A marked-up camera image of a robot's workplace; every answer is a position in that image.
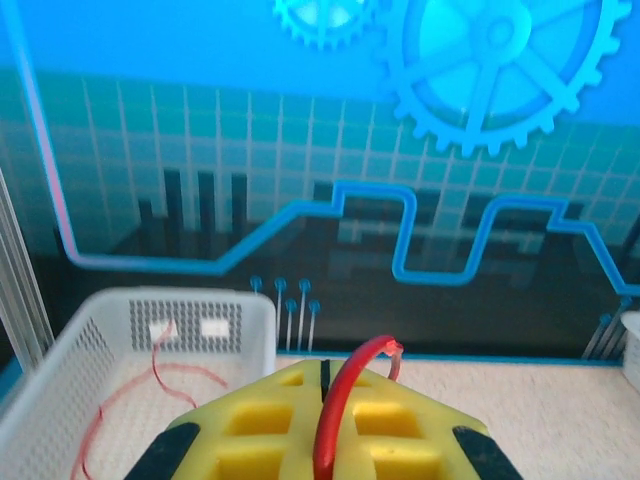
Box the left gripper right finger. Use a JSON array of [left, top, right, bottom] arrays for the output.
[[332, 372, 524, 480]]

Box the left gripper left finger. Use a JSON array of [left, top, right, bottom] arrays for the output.
[[124, 358, 326, 480]]

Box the pile of coloured wires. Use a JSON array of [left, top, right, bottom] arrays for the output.
[[313, 334, 405, 480]]

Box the thin red wire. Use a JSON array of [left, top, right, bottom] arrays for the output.
[[69, 319, 230, 480]]

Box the white perforated basket with stickers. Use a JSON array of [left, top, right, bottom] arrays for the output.
[[0, 286, 279, 480]]

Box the white perforated plastic basket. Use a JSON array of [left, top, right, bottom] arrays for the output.
[[618, 309, 640, 389]]

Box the aluminium frame post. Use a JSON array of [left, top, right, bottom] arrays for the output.
[[0, 167, 54, 374]]

